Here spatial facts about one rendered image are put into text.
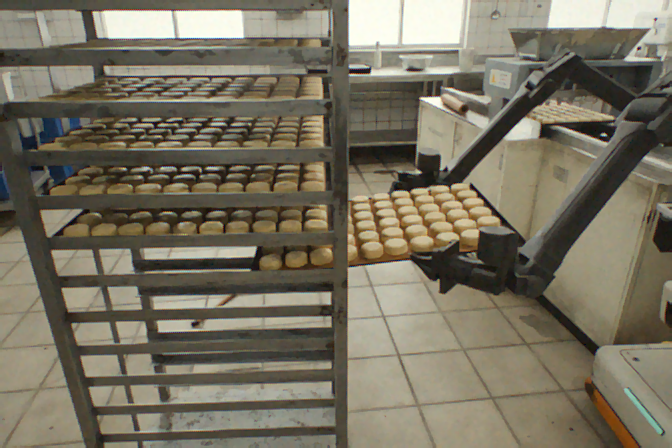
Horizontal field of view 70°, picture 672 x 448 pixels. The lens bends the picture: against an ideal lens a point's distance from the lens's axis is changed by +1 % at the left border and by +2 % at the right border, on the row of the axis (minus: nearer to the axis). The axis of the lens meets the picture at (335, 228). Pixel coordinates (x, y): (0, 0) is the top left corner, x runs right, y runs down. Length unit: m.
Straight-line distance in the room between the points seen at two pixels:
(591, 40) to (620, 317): 1.24
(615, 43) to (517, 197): 0.82
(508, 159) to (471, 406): 1.16
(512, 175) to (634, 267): 0.72
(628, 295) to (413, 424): 0.97
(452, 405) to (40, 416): 1.57
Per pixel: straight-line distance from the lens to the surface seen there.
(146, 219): 1.16
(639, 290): 2.22
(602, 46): 2.68
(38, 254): 1.13
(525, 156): 2.52
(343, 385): 1.18
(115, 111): 0.99
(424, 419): 1.96
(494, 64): 2.60
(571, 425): 2.10
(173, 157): 0.98
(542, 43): 2.50
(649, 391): 1.91
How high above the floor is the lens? 1.39
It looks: 24 degrees down
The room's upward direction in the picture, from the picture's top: straight up
